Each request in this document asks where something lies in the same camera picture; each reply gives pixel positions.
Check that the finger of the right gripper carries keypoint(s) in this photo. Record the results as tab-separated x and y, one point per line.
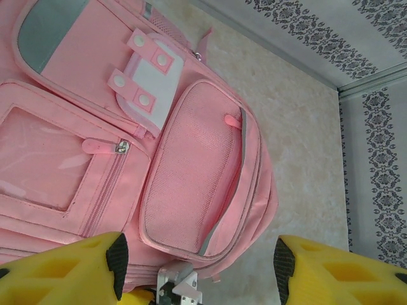
141	298

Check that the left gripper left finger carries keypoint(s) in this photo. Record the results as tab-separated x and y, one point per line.
63	276

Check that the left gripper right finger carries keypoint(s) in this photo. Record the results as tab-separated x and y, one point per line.
343	279

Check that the pink school backpack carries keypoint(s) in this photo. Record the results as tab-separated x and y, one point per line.
95	95

